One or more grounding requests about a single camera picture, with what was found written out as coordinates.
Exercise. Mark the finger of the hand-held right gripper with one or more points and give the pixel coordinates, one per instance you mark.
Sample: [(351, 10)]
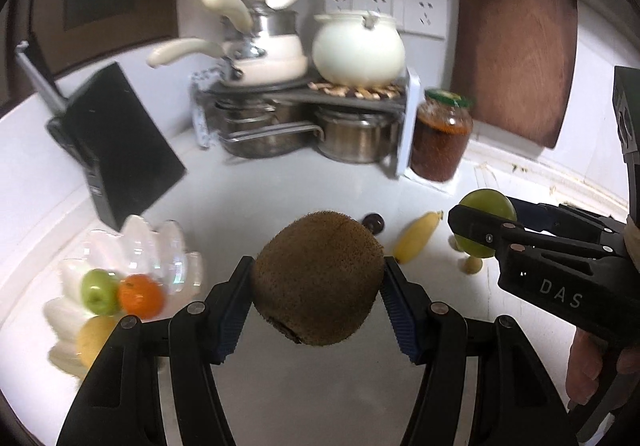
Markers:
[(575, 218), (480, 228)]

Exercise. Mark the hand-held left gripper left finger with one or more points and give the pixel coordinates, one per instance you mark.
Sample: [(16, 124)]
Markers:
[(231, 323)]

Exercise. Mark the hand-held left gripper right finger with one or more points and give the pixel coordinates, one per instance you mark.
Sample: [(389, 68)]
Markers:
[(398, 321)]

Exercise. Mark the light green apple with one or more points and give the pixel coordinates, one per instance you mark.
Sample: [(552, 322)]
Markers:
[(487, 203)]

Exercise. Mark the yellow banana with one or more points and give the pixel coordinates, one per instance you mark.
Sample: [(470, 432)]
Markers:
[(415, 238)]

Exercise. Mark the orange tangerine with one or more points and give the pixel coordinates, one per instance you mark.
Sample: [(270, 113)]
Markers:
[(141, 297)]

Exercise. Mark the white petal bowl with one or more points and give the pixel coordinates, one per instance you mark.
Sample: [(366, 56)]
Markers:
[(170, 251)]

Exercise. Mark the brown kiwi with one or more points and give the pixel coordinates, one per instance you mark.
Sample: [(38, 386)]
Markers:
[(315, 276)]

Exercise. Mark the dark plum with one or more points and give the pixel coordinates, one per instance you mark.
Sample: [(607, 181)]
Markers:
[(373, 222)]

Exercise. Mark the yellow pear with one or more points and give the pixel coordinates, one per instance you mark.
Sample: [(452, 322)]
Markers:
[(97, 338)]

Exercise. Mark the dark green apple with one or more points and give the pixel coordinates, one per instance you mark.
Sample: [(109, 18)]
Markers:
[(100, 291)]

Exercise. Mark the person's right hand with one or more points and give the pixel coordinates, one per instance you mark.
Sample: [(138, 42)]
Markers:
[(585, 366)]

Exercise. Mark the white coaster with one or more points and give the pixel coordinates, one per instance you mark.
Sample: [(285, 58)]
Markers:
[(440, 186)]

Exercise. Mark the glass jar of red sauce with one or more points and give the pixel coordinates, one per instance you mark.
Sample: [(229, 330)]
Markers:
[(440, 146)]

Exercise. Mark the grey white pot rack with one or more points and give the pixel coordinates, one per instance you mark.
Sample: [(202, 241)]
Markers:
[(407, 126)]

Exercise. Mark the brown wooden cutting board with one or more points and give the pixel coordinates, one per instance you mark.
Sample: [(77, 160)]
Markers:
[(515, 46)]

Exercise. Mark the steel pan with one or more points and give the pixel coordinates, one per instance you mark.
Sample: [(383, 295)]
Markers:
[(260, 136)]

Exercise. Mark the wooden trivet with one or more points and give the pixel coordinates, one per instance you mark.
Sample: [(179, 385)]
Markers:
[(350, 90)]

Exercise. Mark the black knife block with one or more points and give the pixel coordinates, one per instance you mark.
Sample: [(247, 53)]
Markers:
[(120, 146)]

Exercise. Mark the white ceramic pot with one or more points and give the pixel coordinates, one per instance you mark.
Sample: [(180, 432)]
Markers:
[(357, 51)]

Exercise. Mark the cream saucepan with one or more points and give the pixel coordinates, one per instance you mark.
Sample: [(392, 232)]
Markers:
[(270, 61)]

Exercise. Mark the white wall outlet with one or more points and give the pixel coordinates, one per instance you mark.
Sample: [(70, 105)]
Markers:
[(377, 6), (340, 6), (425, 16)]

